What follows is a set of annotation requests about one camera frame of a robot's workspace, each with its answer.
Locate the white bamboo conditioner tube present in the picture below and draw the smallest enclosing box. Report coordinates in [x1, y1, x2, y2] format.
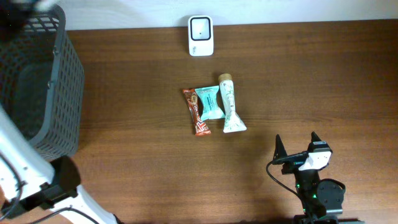
[218, 73, 247, 133]

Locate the teal wipes packet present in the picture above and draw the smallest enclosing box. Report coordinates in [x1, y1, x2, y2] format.
[195, 86, 225, 121]

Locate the brown chocolate bar wrapper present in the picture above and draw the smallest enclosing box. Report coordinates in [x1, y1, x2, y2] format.
[182, 89, 211, 136]

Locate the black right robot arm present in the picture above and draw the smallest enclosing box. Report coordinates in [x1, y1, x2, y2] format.
[269, 132, 346, 223]

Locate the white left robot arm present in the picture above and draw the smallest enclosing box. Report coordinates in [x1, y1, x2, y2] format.
[1, 110, 120, 223]

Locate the white barcode scanner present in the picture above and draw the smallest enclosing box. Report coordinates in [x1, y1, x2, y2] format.
[188, 15, 214, 57]

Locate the dark grey plastic basket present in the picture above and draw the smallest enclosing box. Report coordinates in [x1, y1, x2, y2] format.
[1, 5, 85, 160]

